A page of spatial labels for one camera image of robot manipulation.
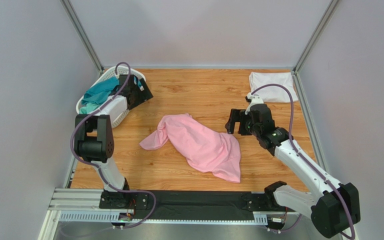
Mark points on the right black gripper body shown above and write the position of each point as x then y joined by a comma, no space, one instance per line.
242,121

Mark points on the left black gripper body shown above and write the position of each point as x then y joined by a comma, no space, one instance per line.
141,96

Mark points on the pink t shirt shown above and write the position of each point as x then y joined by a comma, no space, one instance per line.
204,149

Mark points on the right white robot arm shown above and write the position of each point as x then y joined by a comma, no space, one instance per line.
331,205

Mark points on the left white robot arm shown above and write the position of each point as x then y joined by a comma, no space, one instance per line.
93,141

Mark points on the folded white t shirt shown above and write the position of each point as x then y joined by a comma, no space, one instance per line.
273,94

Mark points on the teal t shirt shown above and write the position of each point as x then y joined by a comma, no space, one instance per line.
98,93

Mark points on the mint green t shirt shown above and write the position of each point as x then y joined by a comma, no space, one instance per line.
88,108

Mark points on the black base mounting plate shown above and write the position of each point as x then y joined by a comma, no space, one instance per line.
195,205

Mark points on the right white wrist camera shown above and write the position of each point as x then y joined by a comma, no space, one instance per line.
252,100

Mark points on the right aluminium corner post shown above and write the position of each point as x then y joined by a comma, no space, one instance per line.
304,103

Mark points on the aluminium corner post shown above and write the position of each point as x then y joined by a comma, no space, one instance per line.
75,20
304,103

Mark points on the left aluminium corner post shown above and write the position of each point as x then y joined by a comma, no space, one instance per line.
75,20

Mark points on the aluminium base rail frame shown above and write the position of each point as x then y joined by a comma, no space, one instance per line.
93,214

